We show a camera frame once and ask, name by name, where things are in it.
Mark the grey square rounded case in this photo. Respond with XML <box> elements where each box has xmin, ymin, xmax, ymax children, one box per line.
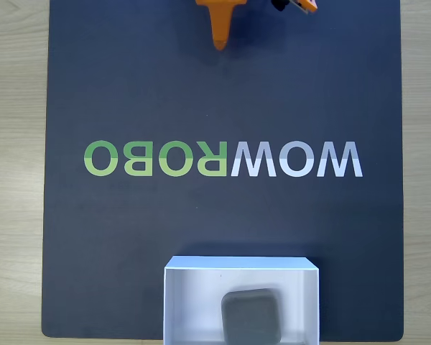
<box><xmin>221</xmin><ymin>287</ymin><xmax>283</xmax><ymax>345</ymax></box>

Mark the dark mat with WOWROBO print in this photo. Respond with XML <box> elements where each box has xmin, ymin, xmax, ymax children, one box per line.
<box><xmin>41</xmin><ymin>0</ymin><xmax>405</xmax><ymax>341</ymax></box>

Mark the orange gripper camera mount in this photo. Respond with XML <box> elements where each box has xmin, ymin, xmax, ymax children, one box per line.
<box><xmin>271</xmin><ymin>0</ymin><xmax>319</xmax><ymax>16</ymax></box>

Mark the white open cardboard box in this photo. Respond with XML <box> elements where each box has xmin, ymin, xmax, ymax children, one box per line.
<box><xmin>163</xmin><ymin>254</ymin><xmax>320</xmax><ymax>345</ymax></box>

